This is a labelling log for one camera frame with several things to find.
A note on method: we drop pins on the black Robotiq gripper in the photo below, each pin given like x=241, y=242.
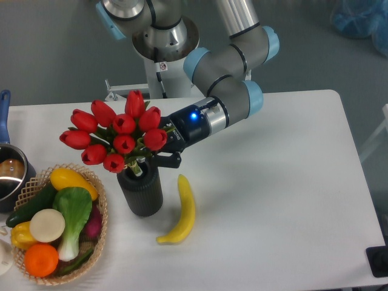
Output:
x=190, y=125

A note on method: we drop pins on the red tulip bouquet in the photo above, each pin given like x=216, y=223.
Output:
x=117, y=141

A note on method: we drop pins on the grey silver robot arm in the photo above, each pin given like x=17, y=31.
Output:
x=228, y=95

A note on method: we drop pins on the dark grey ribbed vase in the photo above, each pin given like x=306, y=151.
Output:
x=142, y=193

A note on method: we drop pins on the yellow banana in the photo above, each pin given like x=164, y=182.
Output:
x=187, y=217

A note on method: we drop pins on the green bok choy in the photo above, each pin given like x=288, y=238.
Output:
x=75, y=205

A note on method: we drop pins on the purple red sweet potato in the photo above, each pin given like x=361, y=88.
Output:
x=93, y=227

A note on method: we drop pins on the yellow squash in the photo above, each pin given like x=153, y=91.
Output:
x=63, y=177

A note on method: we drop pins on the woven wicker basket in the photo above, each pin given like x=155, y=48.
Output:
x=91, y=246

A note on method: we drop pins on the dark green cucumber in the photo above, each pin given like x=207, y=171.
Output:
x=42, y=200

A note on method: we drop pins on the green chili pepper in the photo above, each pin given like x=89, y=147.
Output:
x=76, y=264

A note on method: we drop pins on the blue saucepan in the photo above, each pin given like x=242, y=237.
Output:
x=16, y=170

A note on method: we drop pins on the orange mandarin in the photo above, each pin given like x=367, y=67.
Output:
x=41, y=259

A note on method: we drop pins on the yellow bell pepper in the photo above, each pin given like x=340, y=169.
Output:
x=21, y=236

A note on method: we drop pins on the white garlic piece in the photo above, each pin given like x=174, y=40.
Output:
x=3, y=231

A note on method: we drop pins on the white round object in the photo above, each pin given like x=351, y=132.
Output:
x=6, y=257

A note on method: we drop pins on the black device at edge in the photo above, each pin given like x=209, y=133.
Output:
x=377, y=258

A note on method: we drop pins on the blue plastic bag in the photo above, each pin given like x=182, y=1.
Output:
x=362, y=19

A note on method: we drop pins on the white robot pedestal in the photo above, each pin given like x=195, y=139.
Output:
x=164, y=43

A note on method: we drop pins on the white frame at right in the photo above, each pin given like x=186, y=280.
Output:
x=376, y=138

